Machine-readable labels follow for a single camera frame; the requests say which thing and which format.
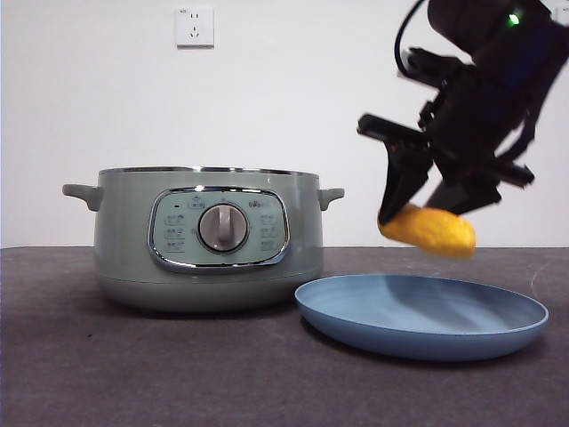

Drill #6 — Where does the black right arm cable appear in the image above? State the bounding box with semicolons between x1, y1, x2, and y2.
393;0;429;80

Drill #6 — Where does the yellow corn cob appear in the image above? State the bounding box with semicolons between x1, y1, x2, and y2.
377;204;477;260

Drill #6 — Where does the pale green electric steamer pot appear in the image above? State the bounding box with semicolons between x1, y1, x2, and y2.
61;166;346;312

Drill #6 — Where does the blue round plate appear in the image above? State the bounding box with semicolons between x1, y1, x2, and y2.
294;273;550;362

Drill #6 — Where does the white wall socket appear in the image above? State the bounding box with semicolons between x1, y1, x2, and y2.
176;6;215;49

